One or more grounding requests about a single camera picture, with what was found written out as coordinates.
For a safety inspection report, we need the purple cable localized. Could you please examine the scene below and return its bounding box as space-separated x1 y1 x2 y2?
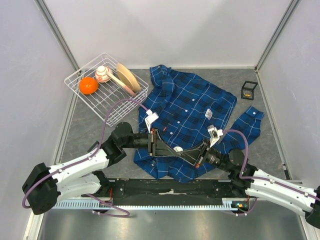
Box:
221 129 320 217
21 98 151 217

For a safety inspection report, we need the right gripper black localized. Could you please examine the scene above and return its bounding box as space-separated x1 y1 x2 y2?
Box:
176 138 232 173

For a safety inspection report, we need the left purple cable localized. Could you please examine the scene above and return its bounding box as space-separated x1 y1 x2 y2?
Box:
21 98 151 217

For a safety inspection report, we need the right black display box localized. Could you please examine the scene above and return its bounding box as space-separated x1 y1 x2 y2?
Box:
241 80 258 101

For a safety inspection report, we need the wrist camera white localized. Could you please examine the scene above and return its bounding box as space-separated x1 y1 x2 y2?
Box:
207 125 223 148
144 109 159 133

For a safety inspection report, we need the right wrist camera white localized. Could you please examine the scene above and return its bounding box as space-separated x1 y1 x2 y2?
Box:
207 125 223 148

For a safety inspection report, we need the wooden spoon pink handle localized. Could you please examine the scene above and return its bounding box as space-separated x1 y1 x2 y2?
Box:
106 71 136 97

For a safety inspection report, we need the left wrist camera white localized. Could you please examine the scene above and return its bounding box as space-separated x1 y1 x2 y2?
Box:
144 109 159 133

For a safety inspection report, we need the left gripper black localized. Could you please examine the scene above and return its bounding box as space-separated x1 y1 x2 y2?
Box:
121 126 176 157

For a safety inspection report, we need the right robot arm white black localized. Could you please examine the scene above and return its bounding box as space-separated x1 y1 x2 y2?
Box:
174 143 320 228

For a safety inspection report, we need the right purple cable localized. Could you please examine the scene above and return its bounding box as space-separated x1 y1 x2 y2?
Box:
221 129 320 217

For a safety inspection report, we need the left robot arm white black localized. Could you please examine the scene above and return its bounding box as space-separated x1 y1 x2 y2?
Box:
22 122 178 215

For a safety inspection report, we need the blue plaid shirt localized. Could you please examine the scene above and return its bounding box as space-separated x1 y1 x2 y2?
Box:
133 64 265 184

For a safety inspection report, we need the slotted cable duct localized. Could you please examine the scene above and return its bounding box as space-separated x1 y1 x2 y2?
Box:
53 198 250 211

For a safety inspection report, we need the white wire basket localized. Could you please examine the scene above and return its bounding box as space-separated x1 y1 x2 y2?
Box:
64 53 149 127

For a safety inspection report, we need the amber round brooch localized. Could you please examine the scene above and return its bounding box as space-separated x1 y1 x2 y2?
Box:
173 146 183 152
243 92 251 98

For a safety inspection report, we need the orange bowl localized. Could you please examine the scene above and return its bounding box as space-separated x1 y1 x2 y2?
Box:
79 77 99 95

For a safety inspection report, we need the beige wooden plate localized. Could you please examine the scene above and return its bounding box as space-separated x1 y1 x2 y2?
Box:
116 63 141 93

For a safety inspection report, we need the white red patterned cup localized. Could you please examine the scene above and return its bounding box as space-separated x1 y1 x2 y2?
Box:
95 65 111 83

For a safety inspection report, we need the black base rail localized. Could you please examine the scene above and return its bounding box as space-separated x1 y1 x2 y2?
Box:
94 178 247 204

